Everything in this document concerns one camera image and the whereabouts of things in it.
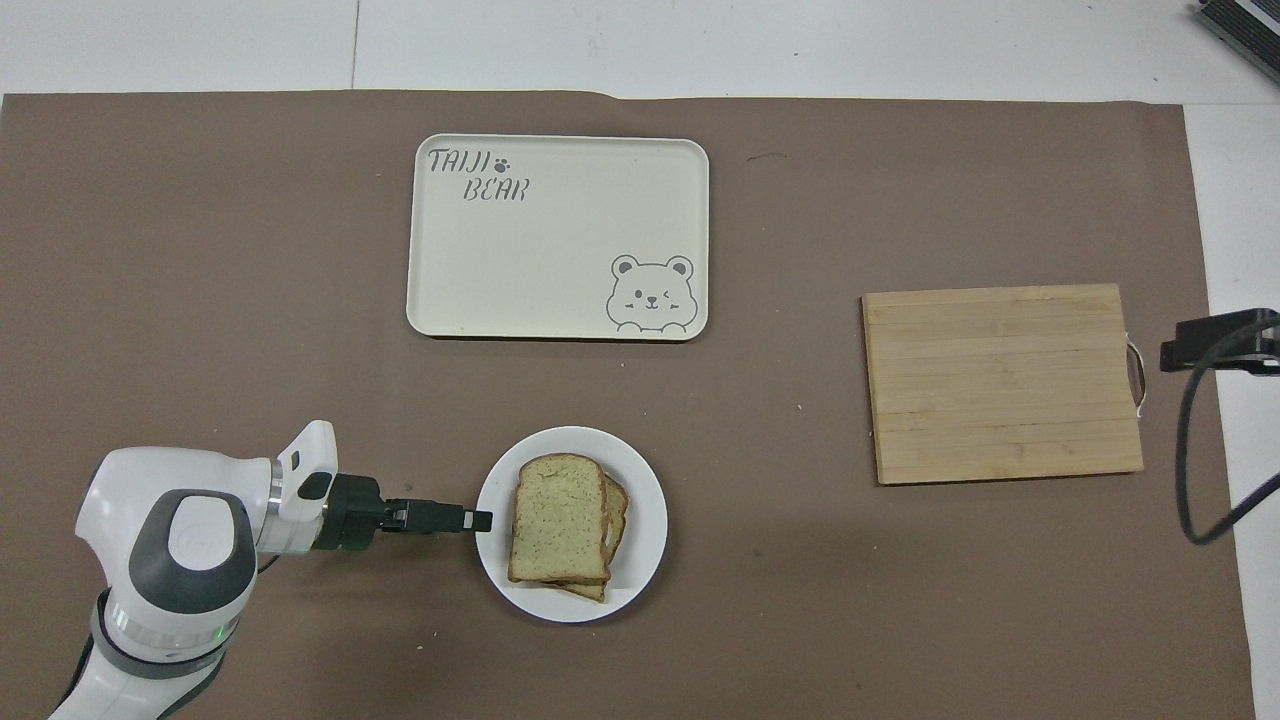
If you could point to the toasted bread slice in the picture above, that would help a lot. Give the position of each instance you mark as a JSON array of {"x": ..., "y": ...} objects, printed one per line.
[
  {"x": 617, "y": 515},
  {"x": 556, "y": 520}
]

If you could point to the wooden cutting board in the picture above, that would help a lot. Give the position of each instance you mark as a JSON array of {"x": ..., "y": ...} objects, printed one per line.
[{"x": 1000, "y": 385}]

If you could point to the grey ribbed metal object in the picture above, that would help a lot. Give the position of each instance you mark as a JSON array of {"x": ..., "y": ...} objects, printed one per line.
[{"x": 1245, "y": 25}]

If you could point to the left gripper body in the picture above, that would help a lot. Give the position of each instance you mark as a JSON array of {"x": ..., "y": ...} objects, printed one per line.
[{"x": 352, "y": 512}]

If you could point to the cream tray with bear print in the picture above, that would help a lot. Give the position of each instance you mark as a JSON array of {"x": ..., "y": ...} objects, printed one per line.
[{"x": 545, "y": 250}]

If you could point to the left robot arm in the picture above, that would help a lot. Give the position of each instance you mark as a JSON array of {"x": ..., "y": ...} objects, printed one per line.
[{"x": 190, "y": 540}]

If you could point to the white round plate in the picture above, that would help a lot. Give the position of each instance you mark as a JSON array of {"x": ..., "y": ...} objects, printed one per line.
[{"x": 640, "y": 540}]

